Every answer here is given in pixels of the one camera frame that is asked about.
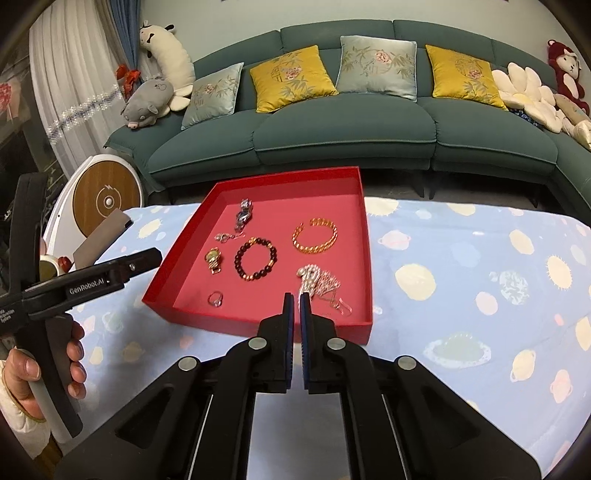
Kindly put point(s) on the gold wristwatch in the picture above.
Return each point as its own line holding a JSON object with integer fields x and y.
{"x": 213, "y": 260}

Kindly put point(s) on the blue curtain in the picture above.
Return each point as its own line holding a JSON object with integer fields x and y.
{"x": 126, "y": 17}

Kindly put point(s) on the right yellow embroidered cushion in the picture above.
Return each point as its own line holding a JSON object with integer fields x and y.
{"x": 463, "y": 77}

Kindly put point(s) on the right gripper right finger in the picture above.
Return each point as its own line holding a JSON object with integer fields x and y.
{"x": 320, "y": 375}

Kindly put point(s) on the red decoration on curtain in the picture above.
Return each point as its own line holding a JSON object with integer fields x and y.
{"x": 127, "y": 79}

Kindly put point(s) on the silver crystal earring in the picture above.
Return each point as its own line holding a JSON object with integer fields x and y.
{"x": 225, "y": 237}

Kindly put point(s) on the silver wristwatch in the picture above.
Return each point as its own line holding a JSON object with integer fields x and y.
{"x": 244, "y": 215}

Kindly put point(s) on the left yellow embroidered cushion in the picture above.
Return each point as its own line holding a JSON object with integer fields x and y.
{"x": 290, "y": 78}

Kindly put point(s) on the grey embroidered cushion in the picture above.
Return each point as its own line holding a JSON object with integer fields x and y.
{"x": 213, "y": 96}
{"x": 378, "y": 65}

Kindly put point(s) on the red monkey plush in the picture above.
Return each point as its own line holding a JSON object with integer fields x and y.
{"x": 566, "y": 66}

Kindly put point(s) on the white round wooden-face appliance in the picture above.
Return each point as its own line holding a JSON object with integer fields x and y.
{"x": 102, "y": 184}

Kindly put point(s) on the brown cardboard piece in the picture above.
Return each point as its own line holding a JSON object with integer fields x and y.
{"x": 105, "y": 234}

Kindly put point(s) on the white flower-shaped cushion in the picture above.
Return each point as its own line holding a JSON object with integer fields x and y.
{"x": 521, "y": 89}

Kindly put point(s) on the red shallow box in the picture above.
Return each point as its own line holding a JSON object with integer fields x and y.
{"x": 183, "y": 291}

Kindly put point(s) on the right grey embroidered cushion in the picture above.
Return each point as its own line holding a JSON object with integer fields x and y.
{"x": 378, "y": 65}

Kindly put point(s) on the yellow embroidered cushion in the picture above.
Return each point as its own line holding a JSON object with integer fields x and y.
{"x": 290, "y": 78}
{"x": 463, "y": 77}

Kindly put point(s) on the dark green sofa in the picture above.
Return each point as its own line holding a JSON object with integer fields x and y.
{"x": 370, "y": 130}

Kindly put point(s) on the white cow plush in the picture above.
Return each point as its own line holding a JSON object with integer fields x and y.
{"x": 174, "y": 62}

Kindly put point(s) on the cream satin cushion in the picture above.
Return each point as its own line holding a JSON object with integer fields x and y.
{"x": 575, "y": 122}

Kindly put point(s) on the left grey embroidered cushion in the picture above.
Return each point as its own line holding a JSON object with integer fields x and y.
{"x": 213, "y": 96}

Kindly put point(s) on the white sheer curtain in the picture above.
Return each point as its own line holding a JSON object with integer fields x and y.
{"x": 73, "y": 77}

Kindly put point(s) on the gold chain bangle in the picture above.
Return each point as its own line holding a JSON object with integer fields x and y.
{"x": 315, "y": 236}

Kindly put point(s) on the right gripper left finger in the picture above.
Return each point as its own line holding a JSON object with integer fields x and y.
{"x": 274, "y": 368}

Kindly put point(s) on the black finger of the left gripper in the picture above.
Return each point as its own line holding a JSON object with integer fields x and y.
{"x": 130, "y": 266}

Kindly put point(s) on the person's left hand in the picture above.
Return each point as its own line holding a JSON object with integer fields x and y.
{"x": 20, "y": 369}

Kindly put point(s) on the grey pig plush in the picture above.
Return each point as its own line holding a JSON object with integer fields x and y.
{"x": 148, "y": 103}

